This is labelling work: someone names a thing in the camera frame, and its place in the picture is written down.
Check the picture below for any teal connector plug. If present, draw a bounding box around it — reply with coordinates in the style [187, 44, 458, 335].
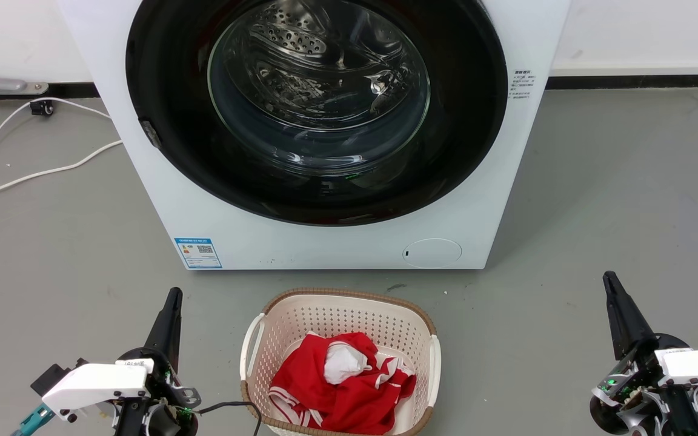
[12, 405, 56, 436]

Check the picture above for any white front-load washing machine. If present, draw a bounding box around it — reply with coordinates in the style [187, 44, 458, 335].
[57, 0, 571, 271]

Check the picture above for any blue energy label sticker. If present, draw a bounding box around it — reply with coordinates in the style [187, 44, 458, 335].
[174, 237, 223, 269]

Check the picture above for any red garment with white stripes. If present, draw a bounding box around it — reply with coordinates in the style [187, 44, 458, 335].
[268, 331, 417, 435]

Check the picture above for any round white filter cover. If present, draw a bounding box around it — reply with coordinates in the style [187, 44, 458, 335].
[402, 238, 463, 269]

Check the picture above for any stainless steel washer drum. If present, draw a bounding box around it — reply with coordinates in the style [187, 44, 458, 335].
[216, 0, 430, 131]

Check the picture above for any round black glass washer door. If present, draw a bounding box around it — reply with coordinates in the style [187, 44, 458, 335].
[125, 0, 509, 227]

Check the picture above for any small printed text sticker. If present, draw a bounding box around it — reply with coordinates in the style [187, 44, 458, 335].
[511, 69, 533, 101]

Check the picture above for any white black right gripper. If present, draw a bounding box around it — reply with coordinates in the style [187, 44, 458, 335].
[590, 271, 698, 436]

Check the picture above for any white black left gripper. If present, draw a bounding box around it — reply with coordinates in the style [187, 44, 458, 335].
[31, 288, 202, 436]

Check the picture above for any cream perforated laundry basket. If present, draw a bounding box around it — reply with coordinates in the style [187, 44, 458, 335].
[240, 288, 442, 436]

